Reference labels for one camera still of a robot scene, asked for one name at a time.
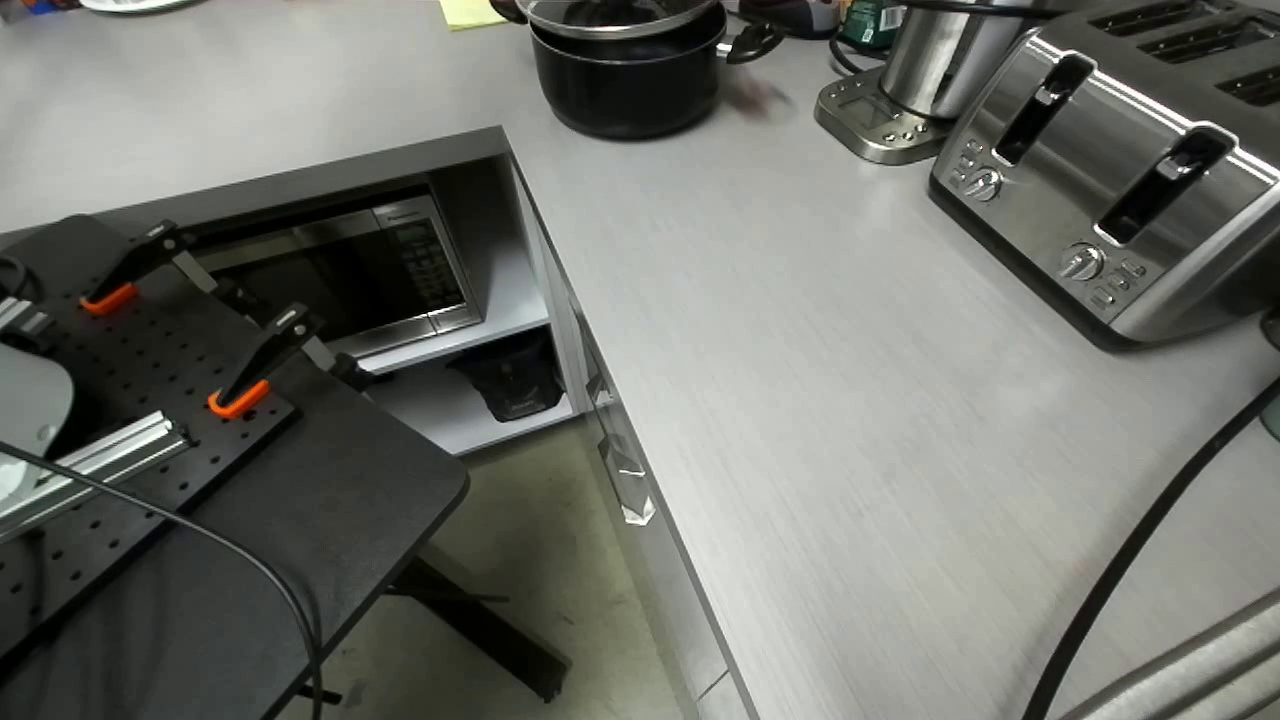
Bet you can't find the stainless steel jug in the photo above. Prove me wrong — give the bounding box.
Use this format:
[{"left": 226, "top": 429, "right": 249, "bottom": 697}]
[{"left": 875, "top": 0, "right": 1034, "bottom": 123}]

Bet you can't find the yellow sticky note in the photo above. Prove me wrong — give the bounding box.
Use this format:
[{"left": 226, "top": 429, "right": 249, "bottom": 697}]
[{"left": 437, "top": 0, "right": 512, "bottom": 31}]

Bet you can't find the thin black cable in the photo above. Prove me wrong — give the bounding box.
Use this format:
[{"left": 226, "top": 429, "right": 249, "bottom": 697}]
[{"left": 0, "top": 431, "right": 330, "bottom": 720}]

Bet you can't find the stainless steel four-slot toaster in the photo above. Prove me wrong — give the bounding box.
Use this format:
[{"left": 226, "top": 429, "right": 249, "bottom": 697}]
[{"left": 927, "top": 0, "right": 1280, "bottom": 352}]

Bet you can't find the aluminium extrusion rail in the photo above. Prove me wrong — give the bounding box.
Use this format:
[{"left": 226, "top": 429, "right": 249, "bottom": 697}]
[{"left": 0, "top": 408, "right": 193, "bottom": 531}]

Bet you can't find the black pot with loop handle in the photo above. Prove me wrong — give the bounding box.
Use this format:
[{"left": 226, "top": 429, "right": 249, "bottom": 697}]
[{"left": 529, "top": 0, "right": 790, "bottom": 144}]

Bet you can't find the steel appliance base with buttons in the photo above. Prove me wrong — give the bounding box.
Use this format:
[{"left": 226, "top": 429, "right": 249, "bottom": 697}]
[{"left": 810, "top": 73, "right": 955, "bottom": 169}]

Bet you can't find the black appliance power cord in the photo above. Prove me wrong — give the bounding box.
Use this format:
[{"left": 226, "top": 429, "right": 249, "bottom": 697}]
[{"left": 825, "top": 31, "right": 891, "bottom": 81}]

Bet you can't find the black bag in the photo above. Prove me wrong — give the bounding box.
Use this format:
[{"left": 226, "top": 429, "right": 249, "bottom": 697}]
[{"left": 456, "top": 341, "right": 566, "bottom": 423}]

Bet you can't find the black clamp with orange handle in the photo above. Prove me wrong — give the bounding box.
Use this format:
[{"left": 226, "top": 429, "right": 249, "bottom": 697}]
[
  {"left": 203, "top": 304, "right": 372, "bottom": 423},
  {"left": 77, "top": 221, "right": 257, "bottom": 322}
]

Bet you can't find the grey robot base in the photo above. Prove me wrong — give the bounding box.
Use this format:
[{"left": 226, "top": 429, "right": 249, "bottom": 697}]
[{"left": 0, "top": 335, "right": 77, "bottom": 457}]

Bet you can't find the black perforated breadboard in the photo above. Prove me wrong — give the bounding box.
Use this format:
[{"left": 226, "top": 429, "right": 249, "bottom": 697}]
[{"left": 0, "top": 211, "right": 301, "bottom": 658}]

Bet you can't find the silver metal bar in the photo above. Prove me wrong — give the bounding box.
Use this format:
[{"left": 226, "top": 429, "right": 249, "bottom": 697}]
[{"left": 1057, "top": 593, "right": 1280, "bottom": 720}]

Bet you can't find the green can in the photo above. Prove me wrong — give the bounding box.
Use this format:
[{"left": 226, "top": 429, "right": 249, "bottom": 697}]
[{"left": 839, "top": 0, "right": 910, "bottom": 52}]

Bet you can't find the white object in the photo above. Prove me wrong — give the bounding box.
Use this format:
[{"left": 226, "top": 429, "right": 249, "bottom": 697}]
[{"left": 77, "top": 0, "right": 195, "bottom": 16}]

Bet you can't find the metal cabinet door handle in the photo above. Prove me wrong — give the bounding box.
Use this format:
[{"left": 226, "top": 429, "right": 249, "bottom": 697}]
[{"left": 591, "top": 378, "right": 661, "bottom": 529}]

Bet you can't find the thick black cable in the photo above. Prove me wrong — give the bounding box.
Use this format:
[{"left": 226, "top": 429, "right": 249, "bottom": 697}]
[{"left": 1014, "top": 378, "right": 1280, "bottom": 720}]

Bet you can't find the black table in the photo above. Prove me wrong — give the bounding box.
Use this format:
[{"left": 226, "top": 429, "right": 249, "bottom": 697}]
[{"left": 0, "top": 211, "right": 576, "bottom": 720}]

